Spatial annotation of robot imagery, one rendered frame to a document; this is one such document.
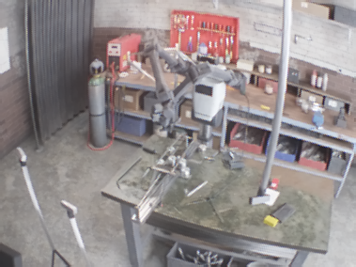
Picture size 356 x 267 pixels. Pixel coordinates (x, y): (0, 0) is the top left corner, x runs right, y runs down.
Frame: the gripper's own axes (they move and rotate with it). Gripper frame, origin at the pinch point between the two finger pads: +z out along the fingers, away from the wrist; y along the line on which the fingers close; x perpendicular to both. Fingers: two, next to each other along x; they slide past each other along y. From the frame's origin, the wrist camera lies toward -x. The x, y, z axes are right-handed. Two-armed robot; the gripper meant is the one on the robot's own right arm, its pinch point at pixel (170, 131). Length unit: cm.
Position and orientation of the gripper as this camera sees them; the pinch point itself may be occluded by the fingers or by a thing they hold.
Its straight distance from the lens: 212.8
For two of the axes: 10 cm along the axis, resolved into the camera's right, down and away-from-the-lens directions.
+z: -0.3, 8.4, 5.4
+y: 9.1, 2.4, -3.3
